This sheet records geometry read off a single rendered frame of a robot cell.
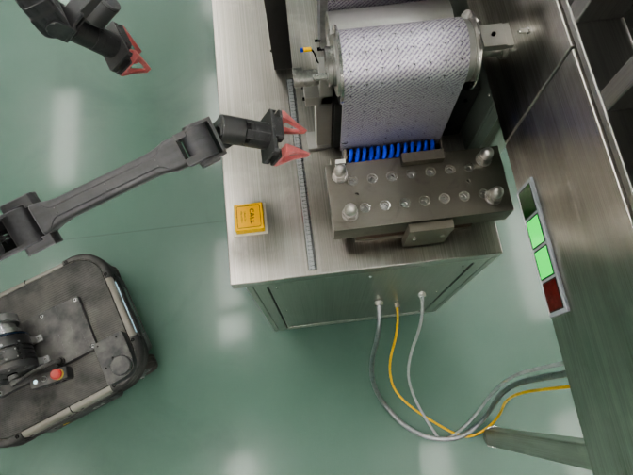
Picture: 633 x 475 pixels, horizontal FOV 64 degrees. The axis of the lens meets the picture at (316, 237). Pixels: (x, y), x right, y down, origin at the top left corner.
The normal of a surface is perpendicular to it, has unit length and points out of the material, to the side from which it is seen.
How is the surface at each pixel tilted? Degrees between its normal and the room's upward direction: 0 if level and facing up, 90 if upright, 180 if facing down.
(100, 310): 0
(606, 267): 90
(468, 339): 0
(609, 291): 90
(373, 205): 0
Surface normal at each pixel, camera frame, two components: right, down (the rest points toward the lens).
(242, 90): -0.02, -0.32
